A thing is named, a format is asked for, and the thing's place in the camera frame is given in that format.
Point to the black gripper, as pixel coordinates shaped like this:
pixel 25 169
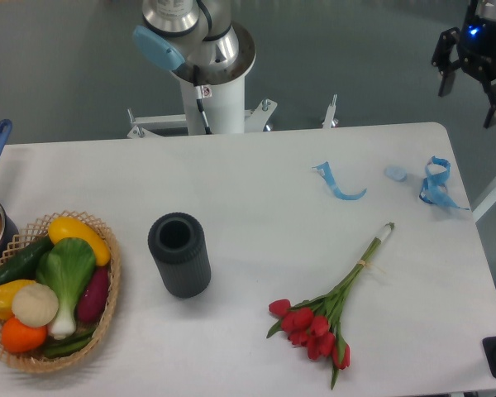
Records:
pixel 477 50

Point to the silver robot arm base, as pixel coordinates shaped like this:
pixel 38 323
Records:
pixel 197 41

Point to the tangled blue ribbon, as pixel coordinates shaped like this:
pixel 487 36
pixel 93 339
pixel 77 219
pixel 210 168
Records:
pixel 433 189

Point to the blue ribbon strip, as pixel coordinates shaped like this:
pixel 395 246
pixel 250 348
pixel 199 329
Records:
pixel 324 170

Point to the red tulip bouquet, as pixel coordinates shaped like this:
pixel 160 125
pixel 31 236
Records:
pixel 315 324

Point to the dark grey ribbed vase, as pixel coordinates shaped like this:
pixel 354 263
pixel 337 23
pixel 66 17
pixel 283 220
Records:
pixel 177 244

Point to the purple sweet potato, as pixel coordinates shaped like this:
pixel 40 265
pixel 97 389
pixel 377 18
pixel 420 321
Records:
pixel 94 298

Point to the green bok choy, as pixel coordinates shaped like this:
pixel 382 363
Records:
pixel 66 269

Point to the woven wicker basket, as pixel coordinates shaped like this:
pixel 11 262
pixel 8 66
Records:
pixel 35 362

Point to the dark green cucumber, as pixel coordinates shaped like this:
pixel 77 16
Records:
pixel 22 265

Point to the green vegetable under basket items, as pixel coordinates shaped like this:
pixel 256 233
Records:
pixel 68 346

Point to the cream white garlic bulb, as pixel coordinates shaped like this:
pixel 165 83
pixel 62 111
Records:
pixel 35 305

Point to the yellow bell pepper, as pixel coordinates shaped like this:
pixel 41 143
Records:
pixel 7 294

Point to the orange fruit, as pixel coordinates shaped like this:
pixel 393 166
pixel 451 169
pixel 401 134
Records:
pixel 19 338

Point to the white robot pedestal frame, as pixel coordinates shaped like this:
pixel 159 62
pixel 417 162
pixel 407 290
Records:
pixel 218 109

